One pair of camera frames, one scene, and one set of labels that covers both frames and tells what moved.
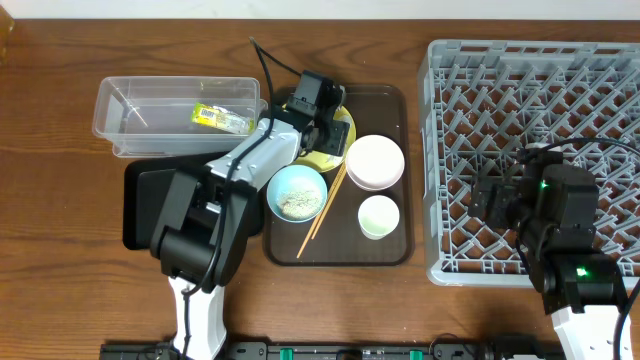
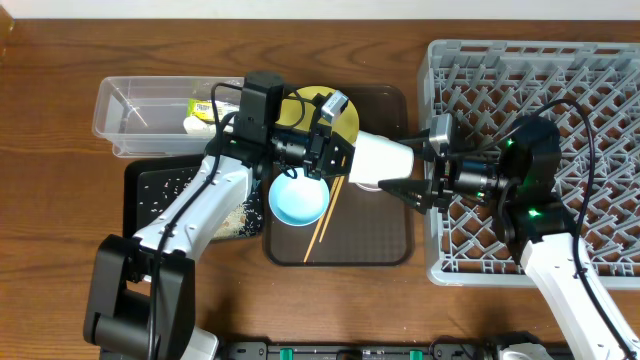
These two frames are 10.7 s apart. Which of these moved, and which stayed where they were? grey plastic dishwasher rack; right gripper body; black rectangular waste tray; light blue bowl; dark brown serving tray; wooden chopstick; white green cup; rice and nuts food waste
Moved: right gripper body; wooden chopstick; white green cup; rice and nuts food waste
Stayed: light blue bowl; black rectangular waste tray; dark brown serving tray; grey plastic dishwasher rack
